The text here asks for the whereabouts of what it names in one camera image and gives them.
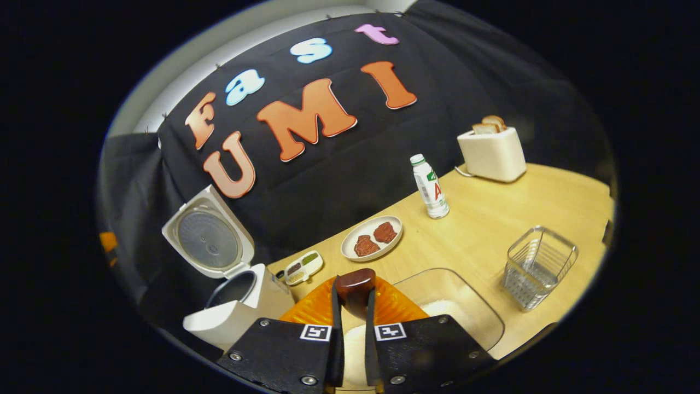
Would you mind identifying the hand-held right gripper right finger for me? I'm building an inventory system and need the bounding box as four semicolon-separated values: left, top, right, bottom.
365;276;498;394

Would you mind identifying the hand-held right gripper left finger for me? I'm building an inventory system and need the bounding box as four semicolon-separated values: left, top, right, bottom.
216;275;346;394

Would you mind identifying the dark wooden spoon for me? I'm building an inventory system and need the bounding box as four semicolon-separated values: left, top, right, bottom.
335;268;377;321

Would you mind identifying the white rice cooker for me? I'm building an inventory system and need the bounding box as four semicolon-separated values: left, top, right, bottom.
162;185;296;351

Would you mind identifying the metal wire chopstick holder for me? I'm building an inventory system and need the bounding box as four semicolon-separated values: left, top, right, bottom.
502;225;579;312

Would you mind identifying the clear plastic tray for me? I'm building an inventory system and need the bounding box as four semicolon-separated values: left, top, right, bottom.
394;268;505;360

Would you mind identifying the white divided condiment dish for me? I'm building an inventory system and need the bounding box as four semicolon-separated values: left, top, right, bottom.
283;250;324;286

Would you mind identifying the white round plate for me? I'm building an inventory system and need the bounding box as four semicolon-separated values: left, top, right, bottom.
341;215;404;262

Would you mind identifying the white drink bottle green cap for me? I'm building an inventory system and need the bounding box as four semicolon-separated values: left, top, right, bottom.
410;154;450;219

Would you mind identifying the black backdrop cloth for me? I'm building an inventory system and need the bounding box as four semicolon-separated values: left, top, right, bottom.
98;0;616;351

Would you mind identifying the white toaster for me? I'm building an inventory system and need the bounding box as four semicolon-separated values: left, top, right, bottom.
457;126;527;183

